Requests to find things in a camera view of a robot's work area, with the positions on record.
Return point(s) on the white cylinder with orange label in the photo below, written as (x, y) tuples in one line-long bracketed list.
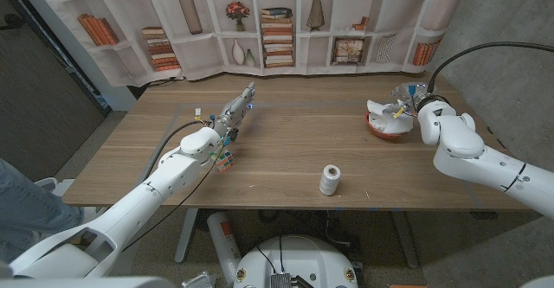
[(223, 245)]

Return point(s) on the red bowl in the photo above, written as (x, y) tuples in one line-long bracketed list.
[(383, 136)]

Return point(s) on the silver finned metal part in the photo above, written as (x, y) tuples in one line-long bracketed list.
[(199, 280)]

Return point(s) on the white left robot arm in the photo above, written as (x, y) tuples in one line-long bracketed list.
[(130, 210)]

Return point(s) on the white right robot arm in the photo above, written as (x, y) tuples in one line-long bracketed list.
[(476, 158)]

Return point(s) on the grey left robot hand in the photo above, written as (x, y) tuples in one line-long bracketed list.
[(236, 110)]

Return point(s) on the white cloth napkin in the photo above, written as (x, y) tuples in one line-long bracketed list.
[(387, 123)]

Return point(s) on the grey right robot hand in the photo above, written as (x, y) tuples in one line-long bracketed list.
[(411, 95)]

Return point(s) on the white chair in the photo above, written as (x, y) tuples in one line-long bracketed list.
[(65, 188)]

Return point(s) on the printed bookshelf backdrop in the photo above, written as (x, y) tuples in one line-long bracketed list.
[(195, 59)]

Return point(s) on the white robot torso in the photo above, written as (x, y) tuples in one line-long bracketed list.
[(303, 257)]

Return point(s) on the rubik's cube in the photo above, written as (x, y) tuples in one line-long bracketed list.
[(225, 162)]

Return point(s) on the grey table leg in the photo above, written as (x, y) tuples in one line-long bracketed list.
[(186, 236), (404, 240)]

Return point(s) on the dark perforated partition panel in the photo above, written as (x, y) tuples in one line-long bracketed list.
[(39, 106)]

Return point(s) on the white thread spool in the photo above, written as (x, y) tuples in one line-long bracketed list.
[(330, 181)]

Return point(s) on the person's leg in jeans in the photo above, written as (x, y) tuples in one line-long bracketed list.
[(26, 210)]

